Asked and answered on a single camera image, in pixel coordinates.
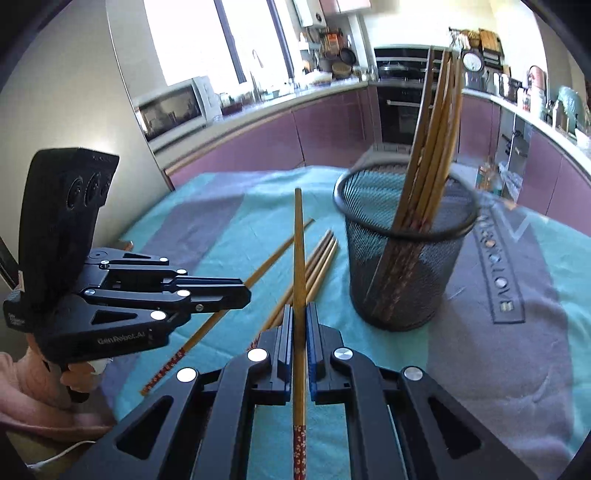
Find mint green appliance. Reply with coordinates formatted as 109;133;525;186
556;85;590;133

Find pink wall cabinet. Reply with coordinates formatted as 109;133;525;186
318;0;373;15

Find bunch of wooden chopsticks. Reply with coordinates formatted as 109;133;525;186
362;46;465;320

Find white plastic bag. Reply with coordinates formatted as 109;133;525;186
501;170;526;205

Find white cable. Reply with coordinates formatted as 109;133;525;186
17;440;94;468

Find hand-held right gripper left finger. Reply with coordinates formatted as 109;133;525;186
60;305;296;480

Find grey rice cooker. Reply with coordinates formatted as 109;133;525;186
461;48;486;91

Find black stove hood unit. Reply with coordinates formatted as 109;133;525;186
373;44;456;85

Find black built-in oven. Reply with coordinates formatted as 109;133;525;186
376;85;435;145

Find cutting board rack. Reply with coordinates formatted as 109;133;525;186
477;28;504;66

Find steel kitchen faucet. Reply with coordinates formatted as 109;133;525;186
250;49;267;101

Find kitchen window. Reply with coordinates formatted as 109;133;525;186
142;0;297;88

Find wooden chopstick red patterned end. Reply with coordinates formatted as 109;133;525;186
276;239;339;320
291;187;310;480
249;229;334;352
270;234;337;325
140;219;316;397

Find person's left hand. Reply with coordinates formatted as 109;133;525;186
25;333;112;404

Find grey refrigerator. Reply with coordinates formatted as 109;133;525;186
0;0;177;296

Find white water heater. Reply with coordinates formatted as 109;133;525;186
293;0;329;29

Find pink thermos jug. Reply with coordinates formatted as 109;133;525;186
527;65;548;112

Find teal and grey tablecloth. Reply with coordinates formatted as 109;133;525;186
99;165;591;480

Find pink lower kitchen cabinets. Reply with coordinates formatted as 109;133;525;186
163;87;376;191
454;91;591;219

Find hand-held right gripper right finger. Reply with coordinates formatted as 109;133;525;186
305;302;539;480

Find yellow oil bottle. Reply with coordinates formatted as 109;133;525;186
476;161;496;193

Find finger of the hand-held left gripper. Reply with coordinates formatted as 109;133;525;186
79;285;193;325
85;248;253;311

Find steel cooking pot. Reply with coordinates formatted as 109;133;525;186
493;71;523;101

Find black mesh pen holder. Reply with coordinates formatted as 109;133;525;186
333;154;482;332

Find white microwave oven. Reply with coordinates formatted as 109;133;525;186
133;76;223;145

